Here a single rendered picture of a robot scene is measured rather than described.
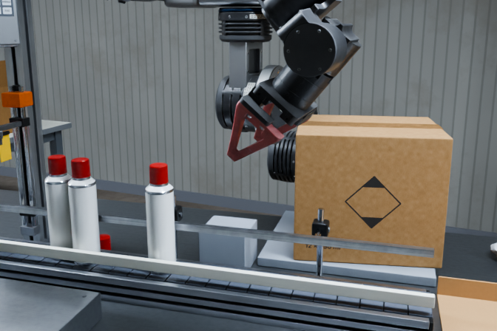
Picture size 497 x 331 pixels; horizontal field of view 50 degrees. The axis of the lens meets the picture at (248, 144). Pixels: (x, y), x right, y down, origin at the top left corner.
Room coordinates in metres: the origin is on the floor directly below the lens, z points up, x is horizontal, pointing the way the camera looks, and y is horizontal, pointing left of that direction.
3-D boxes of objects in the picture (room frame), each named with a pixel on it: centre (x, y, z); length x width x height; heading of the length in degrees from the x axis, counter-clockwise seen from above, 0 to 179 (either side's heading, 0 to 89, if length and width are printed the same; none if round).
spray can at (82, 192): (0.96, 0.32, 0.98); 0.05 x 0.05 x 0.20
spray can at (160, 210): (0.92, 0.16, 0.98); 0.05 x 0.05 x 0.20
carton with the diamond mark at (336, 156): (1.12, -0.26, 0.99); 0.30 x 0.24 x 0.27; 82
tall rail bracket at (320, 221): (0.92, -0.13, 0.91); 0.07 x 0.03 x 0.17; 165
